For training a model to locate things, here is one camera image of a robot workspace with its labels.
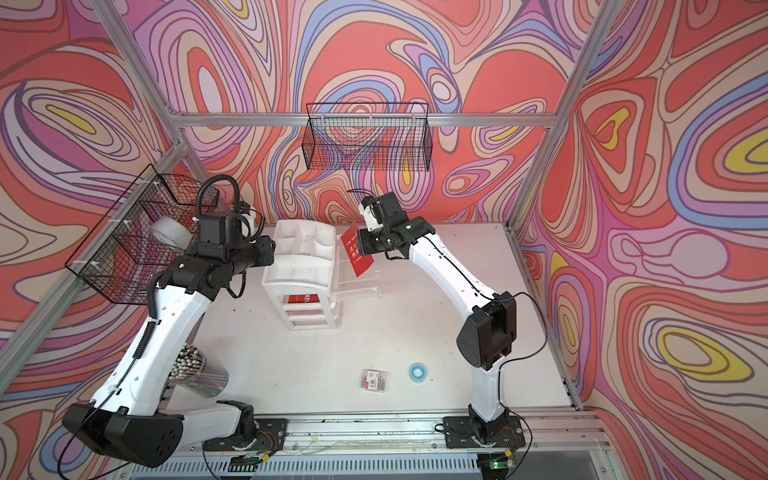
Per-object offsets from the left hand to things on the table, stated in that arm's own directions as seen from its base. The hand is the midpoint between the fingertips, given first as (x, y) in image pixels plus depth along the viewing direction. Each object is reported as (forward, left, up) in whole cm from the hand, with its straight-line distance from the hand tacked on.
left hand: (272, 243), depth 74 cm
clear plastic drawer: (-3, -19, -16) cm, 25 cm away
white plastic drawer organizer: (-2, -6, -11) cm, 12 cm away
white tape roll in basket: (+2, +25, +2) cm, 25 cm away
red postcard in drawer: (-2, -3, -24) cm, 24 cm away
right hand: (+4, -22, -8) cm, 23 cm away
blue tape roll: (-22, -38, -30) cm, 53 cm away
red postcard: (+8, -18, -8) cm, 21 cm away
